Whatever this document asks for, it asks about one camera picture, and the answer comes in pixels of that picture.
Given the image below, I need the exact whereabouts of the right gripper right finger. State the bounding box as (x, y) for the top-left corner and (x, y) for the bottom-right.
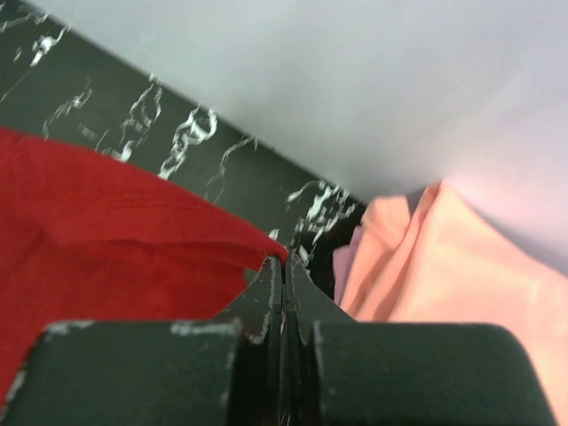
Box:
(283, 256), (556, 425)

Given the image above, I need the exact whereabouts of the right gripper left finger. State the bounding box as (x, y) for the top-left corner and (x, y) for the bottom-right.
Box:
(1, 257), (282, 425)

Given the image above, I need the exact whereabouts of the red t shirt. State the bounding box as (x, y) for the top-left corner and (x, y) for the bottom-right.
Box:
(1, 128), (288, 395)

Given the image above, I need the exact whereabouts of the folded salmon pink t shirt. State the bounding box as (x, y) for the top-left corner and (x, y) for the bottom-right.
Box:
(335, 182), (567, 424)

